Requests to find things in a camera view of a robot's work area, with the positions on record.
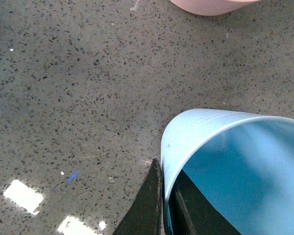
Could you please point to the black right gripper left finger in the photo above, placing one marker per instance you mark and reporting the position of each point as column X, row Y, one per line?
column 144, row 215

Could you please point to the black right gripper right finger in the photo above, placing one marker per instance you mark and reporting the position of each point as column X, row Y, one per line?
column 190, row 213

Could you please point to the pink plastic bowl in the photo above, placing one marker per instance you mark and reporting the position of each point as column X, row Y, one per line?
column 211, row 7

